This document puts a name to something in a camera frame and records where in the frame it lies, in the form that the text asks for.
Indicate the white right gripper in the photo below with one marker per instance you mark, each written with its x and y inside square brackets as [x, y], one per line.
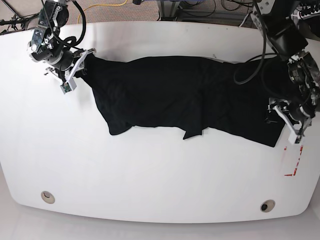
[64, 67]

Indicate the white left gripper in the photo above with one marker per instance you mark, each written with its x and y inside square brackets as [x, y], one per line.
[278, 113]

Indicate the black T-shirt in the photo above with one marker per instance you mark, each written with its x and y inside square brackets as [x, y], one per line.
[185, 92]

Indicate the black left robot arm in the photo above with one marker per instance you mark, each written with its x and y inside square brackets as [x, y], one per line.
[298, 106]

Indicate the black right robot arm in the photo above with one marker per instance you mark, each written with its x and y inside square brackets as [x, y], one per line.
[45, 42]

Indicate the red tape rectangle marking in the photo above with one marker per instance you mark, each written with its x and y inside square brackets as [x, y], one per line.
[290, 159]

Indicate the right table grommet hole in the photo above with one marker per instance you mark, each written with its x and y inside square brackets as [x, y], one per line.
[267, 206]

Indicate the table grommet hole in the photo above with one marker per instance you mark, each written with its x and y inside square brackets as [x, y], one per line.
[47, 197]
[267, 206]

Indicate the white power strip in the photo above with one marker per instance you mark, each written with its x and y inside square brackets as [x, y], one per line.
[306, 12]

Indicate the left table grommet hole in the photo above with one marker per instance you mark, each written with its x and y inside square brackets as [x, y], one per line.
[47, 197]

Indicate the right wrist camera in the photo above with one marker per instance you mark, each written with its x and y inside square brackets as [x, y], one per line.
[68, 86]

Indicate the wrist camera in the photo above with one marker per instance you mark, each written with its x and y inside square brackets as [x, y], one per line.
[68, 86]
[295, 138]

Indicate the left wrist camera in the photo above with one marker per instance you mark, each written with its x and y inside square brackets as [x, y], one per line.
[295, 138]

